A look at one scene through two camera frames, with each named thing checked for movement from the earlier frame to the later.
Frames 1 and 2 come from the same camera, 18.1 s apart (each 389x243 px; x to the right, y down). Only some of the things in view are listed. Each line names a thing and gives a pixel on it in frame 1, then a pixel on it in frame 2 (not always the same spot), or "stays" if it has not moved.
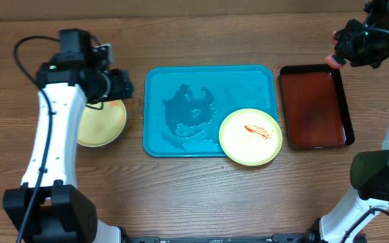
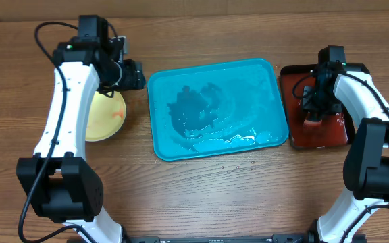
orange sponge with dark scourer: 335,61 to 313,123
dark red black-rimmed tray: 316,106 stays
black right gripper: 344,38 to 316,110
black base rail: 308,237 stays
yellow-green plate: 250,137 to 107,116
